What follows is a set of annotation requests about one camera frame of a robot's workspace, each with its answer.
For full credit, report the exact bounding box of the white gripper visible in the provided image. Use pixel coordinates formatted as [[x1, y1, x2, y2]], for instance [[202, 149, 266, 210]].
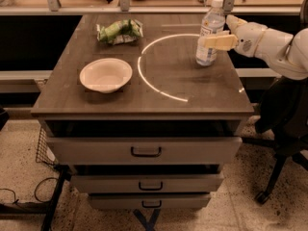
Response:
[[198, 14, 268, 58]]

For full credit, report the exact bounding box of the clear plastic water bottle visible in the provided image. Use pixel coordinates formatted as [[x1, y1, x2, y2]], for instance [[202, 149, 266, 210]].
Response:
[[195, 0, 225, 66]]

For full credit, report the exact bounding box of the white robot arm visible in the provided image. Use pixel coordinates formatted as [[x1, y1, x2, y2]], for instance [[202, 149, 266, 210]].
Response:
[[198, 14, 308, 80]]

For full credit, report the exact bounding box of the white paper bowl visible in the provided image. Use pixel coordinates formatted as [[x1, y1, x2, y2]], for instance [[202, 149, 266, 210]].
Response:
[[79, 58, 133, 93]]

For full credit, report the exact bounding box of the green snack bag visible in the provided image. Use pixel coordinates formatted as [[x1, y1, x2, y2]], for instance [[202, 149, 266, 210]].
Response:
[[96, 19, 143, 45]]

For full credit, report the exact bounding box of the black office chair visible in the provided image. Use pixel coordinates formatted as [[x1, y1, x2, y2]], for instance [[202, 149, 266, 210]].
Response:
[[242, 0, 308, 205]]

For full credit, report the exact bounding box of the grey drawer cabinet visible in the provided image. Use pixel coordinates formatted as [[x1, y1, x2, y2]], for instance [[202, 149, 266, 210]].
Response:
[[31, 13, 255, 210]]

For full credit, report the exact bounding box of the top grey drawer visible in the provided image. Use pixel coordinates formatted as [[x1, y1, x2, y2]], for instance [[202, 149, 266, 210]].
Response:
[[47, 137, 242, 165]]

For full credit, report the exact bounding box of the grey drawer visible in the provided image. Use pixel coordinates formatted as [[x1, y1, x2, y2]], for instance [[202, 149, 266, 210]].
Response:
[[47, 137, 242, 165], [88, 193, 211, 209], [71, 173, 223, 193]]

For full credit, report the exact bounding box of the middle grey drawer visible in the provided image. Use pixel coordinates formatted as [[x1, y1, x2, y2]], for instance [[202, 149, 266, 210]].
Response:
[[71, 173, 223, 193]]

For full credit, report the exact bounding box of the bottom grey drawer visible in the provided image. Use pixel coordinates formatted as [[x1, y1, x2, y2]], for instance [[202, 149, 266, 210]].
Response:
[[88, 193, 211, 209]]

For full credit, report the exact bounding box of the black metal stand leg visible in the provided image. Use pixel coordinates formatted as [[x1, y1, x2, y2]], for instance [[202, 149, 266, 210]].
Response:
[[0, 167, 70, 231]]

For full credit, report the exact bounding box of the black wire mesh basket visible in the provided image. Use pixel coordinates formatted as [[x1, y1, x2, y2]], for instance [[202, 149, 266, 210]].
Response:
[[36, 128, 56, 168]]

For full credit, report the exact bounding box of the black floor cable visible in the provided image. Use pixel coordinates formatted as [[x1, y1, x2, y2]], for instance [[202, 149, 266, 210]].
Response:
[[0, 176, 61, 205]]

